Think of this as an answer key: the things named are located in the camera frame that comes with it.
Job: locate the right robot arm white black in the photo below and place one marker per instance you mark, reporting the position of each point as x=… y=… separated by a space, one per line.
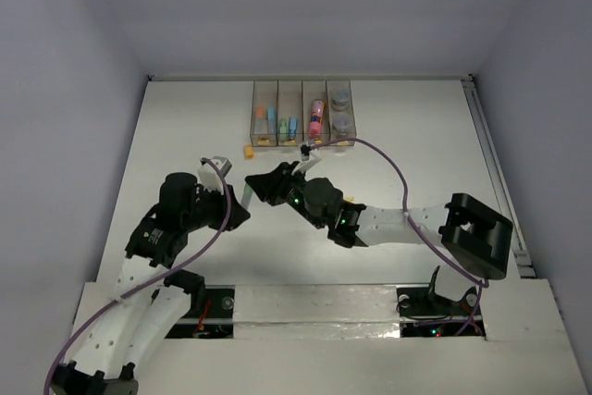
x=472 y=240

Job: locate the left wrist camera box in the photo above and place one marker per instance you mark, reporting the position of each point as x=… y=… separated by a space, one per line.
x=212 y=173

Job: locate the green highlighter pen bottom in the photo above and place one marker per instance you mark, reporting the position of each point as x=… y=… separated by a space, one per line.
x=245 y=201

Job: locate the green highlighter pen top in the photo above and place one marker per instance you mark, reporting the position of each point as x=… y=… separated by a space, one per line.
x=283 y=130

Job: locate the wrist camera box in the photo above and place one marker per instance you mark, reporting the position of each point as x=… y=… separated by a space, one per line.
x=212 y=173
x=310 y=156

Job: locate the clear bin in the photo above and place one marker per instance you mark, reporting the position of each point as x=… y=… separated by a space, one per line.
x=265 y=93
x=290 y=104
x=312 y=90
x=333 y=85

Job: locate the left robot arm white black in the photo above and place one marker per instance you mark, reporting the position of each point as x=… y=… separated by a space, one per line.
x=153 y=290

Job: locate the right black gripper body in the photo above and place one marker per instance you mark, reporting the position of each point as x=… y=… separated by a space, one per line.
x=292 y=193

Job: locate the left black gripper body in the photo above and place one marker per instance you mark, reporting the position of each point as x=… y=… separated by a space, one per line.
x=227 y=209

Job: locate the green highlighter pen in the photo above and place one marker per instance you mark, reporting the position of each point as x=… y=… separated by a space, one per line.
x=283 y=130
x=245 y=201

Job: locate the blue highlighter pen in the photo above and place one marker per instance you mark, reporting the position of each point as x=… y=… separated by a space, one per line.
x=271 y=120

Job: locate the green pen cap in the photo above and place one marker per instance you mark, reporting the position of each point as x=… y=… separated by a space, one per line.
x=247 y=191

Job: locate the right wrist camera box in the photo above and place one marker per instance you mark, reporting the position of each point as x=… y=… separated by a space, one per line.
x=310 y=156

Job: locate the orange-yellow pen cap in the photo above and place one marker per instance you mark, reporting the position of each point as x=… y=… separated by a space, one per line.
x=248 y=152

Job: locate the small clear jar blue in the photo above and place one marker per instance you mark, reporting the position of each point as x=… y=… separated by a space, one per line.
x=341 y=123

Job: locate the grey orange-tip highlighter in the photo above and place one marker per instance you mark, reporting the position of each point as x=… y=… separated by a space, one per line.
x=260 y=123

